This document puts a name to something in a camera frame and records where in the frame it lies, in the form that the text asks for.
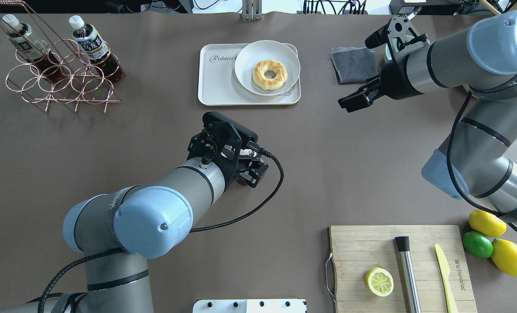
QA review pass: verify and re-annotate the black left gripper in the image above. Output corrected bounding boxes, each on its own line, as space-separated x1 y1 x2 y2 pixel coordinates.
187 111 269 188

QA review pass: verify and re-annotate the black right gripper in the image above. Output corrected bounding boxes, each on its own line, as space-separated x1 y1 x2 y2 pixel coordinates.
338 56 420 113

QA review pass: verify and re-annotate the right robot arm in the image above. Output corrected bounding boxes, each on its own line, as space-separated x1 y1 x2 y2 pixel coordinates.
338 10 517 231

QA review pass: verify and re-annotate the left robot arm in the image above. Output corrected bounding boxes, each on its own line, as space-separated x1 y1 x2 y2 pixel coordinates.
0 111 274 313

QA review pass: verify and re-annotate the white serving tray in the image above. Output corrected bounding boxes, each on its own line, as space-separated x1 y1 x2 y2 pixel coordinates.
197 43 301 106

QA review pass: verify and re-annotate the tea bottle in rack front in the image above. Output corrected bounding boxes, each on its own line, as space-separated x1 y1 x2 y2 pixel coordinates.
69 15 125 83

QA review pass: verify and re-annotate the tea bottle in rack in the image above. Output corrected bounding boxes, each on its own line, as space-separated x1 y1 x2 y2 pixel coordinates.
69 15 125 83
3 14 65 84

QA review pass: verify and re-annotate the tea bottle in rack back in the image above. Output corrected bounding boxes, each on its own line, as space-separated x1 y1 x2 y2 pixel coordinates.
3 14 65 84

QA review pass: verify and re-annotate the grey folded cloth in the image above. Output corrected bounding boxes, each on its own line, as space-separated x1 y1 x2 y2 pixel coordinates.
330 47 378 85

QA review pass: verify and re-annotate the glazed donut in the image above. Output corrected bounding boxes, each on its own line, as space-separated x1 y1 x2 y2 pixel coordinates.
252 59 288 90

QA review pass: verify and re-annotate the mint green bowl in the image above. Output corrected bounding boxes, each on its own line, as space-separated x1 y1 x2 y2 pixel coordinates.
385 35 414 63

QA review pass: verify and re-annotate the white plate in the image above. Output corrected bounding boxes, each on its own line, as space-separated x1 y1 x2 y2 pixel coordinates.
234 40 300 97

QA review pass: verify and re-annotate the steel muddler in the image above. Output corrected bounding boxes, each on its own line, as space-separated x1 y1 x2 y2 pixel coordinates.
394 236 422 313

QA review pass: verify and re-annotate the wooden cutting board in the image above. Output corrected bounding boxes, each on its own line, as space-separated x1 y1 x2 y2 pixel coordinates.
329 225 477 313

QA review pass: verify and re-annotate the yellow lemon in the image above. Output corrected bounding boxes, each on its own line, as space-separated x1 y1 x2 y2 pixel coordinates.
468 209 507 238
491 239 517 277

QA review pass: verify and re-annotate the lemon half slice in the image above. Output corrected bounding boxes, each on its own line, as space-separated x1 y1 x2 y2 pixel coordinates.
365 267 394 297

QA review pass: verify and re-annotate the green lime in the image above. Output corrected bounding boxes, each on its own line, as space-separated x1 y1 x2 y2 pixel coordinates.
462 231 494 258

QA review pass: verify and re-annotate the yellow plastic knife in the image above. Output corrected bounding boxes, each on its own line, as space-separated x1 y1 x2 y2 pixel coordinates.
434 243 459 313

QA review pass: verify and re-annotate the aluminium frame post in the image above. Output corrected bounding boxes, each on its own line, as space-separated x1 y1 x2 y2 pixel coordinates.
241 0 263 20

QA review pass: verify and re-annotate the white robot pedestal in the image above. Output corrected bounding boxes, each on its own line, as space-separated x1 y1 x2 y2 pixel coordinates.
192 298 307 313

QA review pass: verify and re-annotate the copper wire bottle rack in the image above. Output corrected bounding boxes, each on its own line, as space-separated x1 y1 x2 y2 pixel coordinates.
0 0 121 113

